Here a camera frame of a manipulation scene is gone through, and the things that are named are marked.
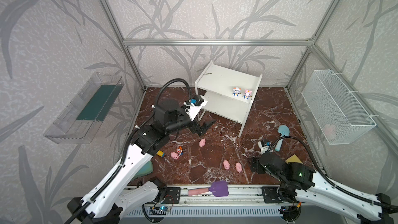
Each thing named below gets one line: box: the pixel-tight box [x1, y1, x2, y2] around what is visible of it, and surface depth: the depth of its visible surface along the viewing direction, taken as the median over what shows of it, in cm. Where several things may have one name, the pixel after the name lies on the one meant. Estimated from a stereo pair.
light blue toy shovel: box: [274, 124, 290, 152], surface depth 96 cm
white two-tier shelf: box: [194, 60, 263, 138], surface depth 78 cm
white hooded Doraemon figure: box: [232, 87, 243, 97], surface depth 71 cm
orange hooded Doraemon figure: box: [176, 144, 184, 157], surface depth 88 cm
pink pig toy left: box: [170, 151, 179, 160], surface depth 86 cm
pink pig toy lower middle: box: [222, 159, 231, 171], surface depth 84 cm
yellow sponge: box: [285, 154, 304, 165], surface depth 86 cm
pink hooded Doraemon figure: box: [242, 89, 253, 101], surface depth 70 cm
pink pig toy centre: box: [199, 137, 206, 147], surface depth 91 cm
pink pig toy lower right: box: [235, 161, 243, 173], surface depth 82 cm
